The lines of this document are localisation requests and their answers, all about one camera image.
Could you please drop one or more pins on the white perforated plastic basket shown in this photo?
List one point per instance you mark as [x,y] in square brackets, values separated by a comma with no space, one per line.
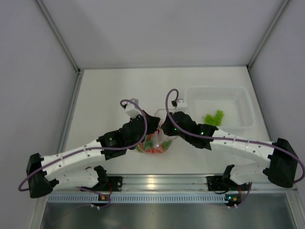
[233,101]

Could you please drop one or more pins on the aluminium frame post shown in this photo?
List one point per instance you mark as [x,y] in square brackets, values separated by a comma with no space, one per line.
[284,4]
[57,34]

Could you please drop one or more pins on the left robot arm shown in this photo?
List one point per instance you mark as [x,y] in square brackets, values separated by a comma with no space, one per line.
[82,167]

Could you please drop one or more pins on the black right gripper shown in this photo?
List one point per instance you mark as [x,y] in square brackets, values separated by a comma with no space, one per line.
[167,127]

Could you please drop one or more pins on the aluminium frame post left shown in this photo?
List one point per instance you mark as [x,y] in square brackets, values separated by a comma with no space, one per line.
[57,34]

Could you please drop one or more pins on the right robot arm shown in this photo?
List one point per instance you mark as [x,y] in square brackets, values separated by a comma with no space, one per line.
[271,161]

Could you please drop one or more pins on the clear zip top bag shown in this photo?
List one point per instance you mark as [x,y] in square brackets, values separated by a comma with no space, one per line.
[159,139]

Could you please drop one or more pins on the fake watermelon slice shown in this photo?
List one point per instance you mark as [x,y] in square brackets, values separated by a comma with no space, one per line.
[141,147]

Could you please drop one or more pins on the aluminium frame post right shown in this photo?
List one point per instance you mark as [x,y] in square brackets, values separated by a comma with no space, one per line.
[284,4]

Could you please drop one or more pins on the grey slotted cable duct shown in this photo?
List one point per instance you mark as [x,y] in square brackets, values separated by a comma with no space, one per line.
[140,198]

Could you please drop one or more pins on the orange fake carrot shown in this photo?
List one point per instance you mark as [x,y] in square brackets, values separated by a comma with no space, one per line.
[158,150]

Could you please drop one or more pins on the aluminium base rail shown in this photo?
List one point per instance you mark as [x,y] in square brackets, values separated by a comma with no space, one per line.
[163,183]

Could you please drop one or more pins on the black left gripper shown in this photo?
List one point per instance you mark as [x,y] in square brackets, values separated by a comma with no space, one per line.
[152,123]

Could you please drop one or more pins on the green fake grapes bunch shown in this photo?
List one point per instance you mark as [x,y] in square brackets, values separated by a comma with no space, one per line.
[215,119]

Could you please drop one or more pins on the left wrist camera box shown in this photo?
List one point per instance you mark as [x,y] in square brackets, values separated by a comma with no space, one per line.
[131,110]

